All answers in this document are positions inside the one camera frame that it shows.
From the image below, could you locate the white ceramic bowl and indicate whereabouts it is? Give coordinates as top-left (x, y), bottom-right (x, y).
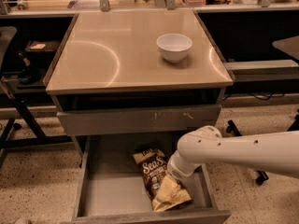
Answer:
top-left (156, 34), bottom-right (192, 63)

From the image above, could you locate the black metal frame left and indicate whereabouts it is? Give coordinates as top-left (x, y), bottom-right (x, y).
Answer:
top-left (0, 77), bottom-right (76, 166)

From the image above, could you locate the grey drawer cabinet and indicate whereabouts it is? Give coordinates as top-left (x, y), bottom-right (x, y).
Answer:
top-left (43, 8), bottom-right (235, 161)

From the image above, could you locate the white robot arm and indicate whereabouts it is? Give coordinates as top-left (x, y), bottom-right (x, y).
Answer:
top-left (167, 125), bottom-right (299, 204)

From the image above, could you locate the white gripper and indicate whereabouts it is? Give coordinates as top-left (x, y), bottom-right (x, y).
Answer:
top-left (155, 154), bottom-right (195, 203)

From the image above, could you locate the brown sea salt chip bag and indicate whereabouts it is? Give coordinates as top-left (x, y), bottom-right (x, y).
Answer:
top-left (133, 148), bottom-right (192, 212)

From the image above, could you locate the open grey middle drawer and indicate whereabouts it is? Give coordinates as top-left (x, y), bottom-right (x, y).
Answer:
top-left (72, 133), bottom-right (231, 224)

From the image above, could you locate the black wheeled stand base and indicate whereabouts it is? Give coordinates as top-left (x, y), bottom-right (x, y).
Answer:
top-left (226, 109), bottom-right (299, 186)

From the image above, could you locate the dark box on shelf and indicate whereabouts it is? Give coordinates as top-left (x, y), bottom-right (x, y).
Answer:
top-left (24, 40), bottom-right (60, 62)

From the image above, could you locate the closed grey top drawer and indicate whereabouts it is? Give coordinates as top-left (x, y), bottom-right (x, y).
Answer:
top-left (57, 105), bottom-right (221, 136)

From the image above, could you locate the black chair left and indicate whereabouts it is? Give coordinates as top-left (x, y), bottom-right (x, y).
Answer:
top-left (0, 26), bottom-right (17, 76)

